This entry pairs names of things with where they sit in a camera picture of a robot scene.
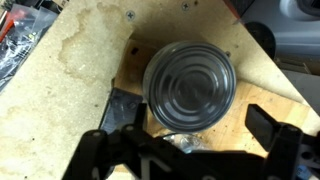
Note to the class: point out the clear plastic bag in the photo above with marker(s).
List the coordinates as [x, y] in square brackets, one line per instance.
[20, 50]

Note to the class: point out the black flat metal bar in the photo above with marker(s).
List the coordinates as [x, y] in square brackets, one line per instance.
[120, 106]

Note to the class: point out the silver tin can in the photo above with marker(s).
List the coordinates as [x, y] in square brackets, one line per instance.
[190, 86]

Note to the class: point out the white washing machine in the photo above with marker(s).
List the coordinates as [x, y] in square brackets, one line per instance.
[300, 40]

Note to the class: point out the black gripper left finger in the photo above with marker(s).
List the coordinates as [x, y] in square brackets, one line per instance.
[100, 156]

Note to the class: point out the wooden cutting board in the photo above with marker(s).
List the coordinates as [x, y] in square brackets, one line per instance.
[233, 133]

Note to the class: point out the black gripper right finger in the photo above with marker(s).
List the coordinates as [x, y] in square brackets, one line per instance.
[286, 150]

